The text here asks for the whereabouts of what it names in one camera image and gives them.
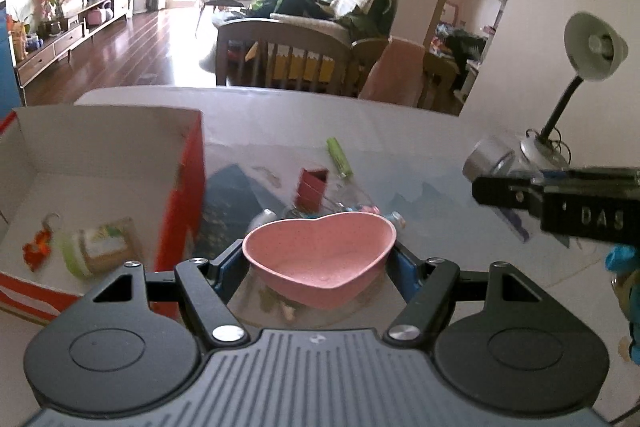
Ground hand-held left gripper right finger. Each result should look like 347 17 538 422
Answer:
382 243 545 351

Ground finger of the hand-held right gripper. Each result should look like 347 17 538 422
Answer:
471 175 546 214

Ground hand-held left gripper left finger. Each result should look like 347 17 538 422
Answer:
91 240 251 351

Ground glass jar with silver lid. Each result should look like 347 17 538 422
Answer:
462 138 544 188

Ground pink heart-shaped bowl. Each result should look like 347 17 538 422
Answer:
242 214 399 311

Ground red and white cardboard box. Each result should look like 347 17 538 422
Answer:
0 106 207 326

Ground person's right hand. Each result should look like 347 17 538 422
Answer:
604 244 640 361

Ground clear plastic bottle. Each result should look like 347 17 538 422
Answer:
331 181 406 228

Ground red binder clip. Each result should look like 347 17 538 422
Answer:
296 167 342 210

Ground jar with green lid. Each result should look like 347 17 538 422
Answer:
60 217 144 279

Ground green tube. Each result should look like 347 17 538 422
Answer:
326 137 354 178

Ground wooden chair with pink towel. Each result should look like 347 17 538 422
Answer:
352 37 463 112

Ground grey desk lamp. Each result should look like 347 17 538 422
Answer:
520 12 630 168

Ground pink towel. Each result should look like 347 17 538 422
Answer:
358 37 427 106

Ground dark wooden chair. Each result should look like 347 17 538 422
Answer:
216 18 354 96

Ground sofa with cushions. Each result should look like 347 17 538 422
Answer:
270 0 401 40

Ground wooden TV cabinet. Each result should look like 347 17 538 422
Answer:
12 0 134 88

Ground blue cabinet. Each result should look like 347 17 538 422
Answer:
0 2 24 108

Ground pink flowers in pot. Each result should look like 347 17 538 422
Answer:
37 0 67 36

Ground orange keychain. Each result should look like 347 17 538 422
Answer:
22 213 62 271

